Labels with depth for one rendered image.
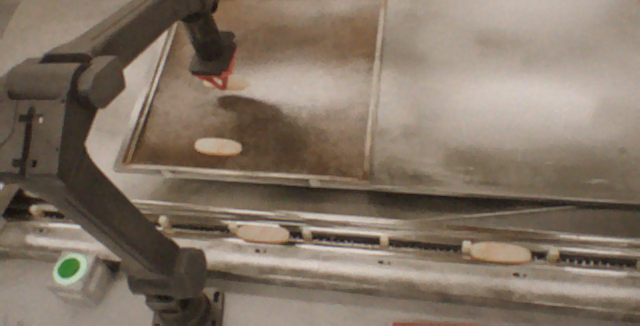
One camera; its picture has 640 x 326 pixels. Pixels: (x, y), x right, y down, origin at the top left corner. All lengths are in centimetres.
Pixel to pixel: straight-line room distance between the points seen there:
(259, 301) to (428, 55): 60
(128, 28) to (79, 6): 109
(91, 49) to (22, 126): 11
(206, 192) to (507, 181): 59
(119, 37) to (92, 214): 21
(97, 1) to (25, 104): 121
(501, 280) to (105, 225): 61
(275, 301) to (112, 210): 39
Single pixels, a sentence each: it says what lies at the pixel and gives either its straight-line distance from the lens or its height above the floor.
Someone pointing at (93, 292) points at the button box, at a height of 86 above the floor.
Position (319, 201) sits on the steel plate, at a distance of 105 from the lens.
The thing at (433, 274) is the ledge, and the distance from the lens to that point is 93.
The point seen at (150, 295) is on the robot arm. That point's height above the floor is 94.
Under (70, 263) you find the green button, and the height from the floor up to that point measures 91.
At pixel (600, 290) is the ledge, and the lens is 97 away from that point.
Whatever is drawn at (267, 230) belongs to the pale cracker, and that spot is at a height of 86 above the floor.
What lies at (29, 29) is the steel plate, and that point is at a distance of 180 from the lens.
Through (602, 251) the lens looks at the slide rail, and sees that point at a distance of 102.
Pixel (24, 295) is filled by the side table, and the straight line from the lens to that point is 117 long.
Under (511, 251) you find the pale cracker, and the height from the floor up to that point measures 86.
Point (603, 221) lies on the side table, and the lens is 109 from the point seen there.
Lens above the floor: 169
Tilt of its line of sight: 50 degrees down
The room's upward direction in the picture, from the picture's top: 10 degrees counter-clockwise
